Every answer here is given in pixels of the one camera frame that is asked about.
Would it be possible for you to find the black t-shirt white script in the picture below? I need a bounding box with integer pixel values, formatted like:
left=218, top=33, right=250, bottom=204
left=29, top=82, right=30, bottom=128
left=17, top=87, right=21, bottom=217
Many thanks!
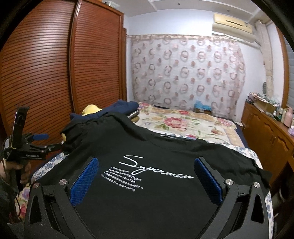
left=40, top=113, right=270, bottom=238

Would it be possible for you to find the person's left hand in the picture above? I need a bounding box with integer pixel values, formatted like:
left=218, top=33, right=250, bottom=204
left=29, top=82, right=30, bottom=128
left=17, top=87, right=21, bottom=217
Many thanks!
left=1, top=159, right=31, bottom=185

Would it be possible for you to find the blue white floral bedsheet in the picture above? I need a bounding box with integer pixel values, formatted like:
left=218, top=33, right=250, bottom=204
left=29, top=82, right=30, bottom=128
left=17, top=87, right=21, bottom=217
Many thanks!
left=13, top=139, right=275, bottom=239

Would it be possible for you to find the floral red beige blanket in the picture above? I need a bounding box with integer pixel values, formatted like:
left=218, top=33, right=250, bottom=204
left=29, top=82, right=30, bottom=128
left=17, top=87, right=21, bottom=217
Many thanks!
left=136, top=102, right=244, bottom=147

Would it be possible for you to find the blue item on box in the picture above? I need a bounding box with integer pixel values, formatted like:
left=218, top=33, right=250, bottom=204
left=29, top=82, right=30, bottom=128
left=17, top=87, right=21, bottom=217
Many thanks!
left=193, top=101, right=212, bottom=115

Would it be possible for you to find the brown wooden sideboard cabinet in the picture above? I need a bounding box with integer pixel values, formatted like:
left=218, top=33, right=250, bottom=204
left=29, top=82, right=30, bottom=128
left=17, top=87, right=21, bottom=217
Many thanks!
left=241, top=102, right=293, bottom=185

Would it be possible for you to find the dark circle patterned cloth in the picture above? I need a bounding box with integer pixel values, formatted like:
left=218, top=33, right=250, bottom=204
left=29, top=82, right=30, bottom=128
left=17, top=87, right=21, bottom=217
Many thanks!
left=127, top=110, right=139, bottom=120

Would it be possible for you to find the navy blue folded cloth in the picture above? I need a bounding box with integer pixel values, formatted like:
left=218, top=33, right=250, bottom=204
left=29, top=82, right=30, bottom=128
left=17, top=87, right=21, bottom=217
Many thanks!
left=70, top=100, right=139, bottom=120

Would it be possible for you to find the cardboard box with clutter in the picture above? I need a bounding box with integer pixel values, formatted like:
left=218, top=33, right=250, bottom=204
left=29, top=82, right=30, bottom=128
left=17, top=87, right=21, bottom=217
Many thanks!
left=248, top=92, right=279, bottom=113

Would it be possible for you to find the brown louvered wardrobe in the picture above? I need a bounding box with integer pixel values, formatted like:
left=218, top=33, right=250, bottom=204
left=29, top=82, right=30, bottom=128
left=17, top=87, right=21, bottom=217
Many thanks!
left=1, top=1, right=127, bottom=143

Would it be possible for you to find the pink thermos jug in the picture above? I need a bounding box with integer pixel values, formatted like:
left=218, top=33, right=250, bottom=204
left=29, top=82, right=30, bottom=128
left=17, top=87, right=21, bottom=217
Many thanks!
left=284, top=107, right=293, bottom=127

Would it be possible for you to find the small grey desk fan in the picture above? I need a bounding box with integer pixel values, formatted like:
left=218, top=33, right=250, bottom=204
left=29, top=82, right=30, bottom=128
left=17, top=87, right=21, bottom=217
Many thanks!
left=263, top=82, right=267, bottom=96

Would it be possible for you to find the circle patterned lace curtain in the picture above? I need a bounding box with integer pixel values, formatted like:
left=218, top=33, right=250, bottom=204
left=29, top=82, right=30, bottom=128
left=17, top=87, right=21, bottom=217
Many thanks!
left=131, top=35, right=246, bottom=120

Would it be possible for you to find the beige wall air conditioner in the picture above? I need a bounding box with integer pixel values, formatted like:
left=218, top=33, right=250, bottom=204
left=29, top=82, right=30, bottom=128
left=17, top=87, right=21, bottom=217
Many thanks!
left=212, top=13, right=256, bottom=43

